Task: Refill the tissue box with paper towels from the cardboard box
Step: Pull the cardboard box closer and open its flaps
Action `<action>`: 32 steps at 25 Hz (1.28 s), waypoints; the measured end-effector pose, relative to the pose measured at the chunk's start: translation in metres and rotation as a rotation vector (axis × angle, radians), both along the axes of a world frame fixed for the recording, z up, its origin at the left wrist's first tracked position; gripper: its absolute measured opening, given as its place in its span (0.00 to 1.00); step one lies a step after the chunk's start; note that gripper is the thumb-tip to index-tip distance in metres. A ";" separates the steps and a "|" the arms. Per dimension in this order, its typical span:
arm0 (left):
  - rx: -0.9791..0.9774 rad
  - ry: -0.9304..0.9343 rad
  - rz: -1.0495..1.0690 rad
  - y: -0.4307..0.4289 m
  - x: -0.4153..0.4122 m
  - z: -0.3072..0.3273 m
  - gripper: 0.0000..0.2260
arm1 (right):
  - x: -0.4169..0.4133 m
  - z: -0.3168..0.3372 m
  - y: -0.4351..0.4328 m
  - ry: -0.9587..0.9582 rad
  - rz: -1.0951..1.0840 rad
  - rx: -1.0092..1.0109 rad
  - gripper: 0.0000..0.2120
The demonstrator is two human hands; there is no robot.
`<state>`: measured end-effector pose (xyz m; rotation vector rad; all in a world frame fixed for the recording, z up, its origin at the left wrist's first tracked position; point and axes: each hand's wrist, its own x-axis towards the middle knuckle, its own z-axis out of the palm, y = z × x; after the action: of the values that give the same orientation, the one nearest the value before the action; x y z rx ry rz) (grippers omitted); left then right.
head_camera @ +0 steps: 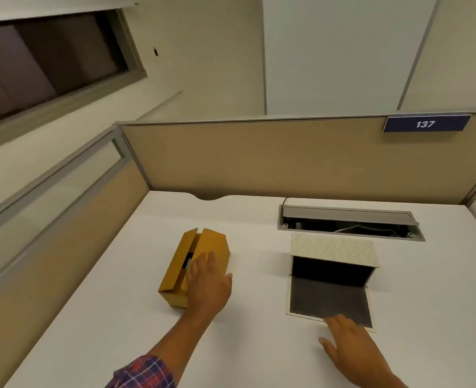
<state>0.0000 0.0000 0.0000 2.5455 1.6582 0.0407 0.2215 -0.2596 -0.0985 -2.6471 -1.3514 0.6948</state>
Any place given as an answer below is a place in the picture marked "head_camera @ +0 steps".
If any plaid shirt sleeve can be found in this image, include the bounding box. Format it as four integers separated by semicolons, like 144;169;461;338
105;355;176;388

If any person's right forearm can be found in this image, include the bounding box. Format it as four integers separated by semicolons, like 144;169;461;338
359;369;409;388

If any white roller blind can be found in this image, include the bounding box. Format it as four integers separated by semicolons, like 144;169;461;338
0;0;138;24

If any person's left forearm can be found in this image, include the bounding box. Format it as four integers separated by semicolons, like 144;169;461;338
147;310;219;388

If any person's left hand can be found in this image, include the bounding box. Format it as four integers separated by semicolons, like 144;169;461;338
185;252;234;320

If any beige partition with glass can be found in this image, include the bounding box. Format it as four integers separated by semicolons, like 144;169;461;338
0;124;151;388

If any blue desk number sign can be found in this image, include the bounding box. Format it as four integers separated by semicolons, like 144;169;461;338
383;114;472;133

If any yellow cardboard box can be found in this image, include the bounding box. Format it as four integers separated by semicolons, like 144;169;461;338
158;228;231;309

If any grey desk cable tray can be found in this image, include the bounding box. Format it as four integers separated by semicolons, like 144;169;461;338
278;198;426;242

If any cream patterned open box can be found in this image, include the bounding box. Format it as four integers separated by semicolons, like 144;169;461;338
286;233;380;333

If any white wall panel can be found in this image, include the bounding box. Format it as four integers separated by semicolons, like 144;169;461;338
262;0;439;116

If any dark window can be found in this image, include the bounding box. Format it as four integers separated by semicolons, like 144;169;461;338
0;8;148;156

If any person's right hand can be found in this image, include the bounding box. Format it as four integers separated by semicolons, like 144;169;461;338
318;314;394;388

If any white cable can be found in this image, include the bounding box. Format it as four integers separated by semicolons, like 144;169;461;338
333;224;404;235

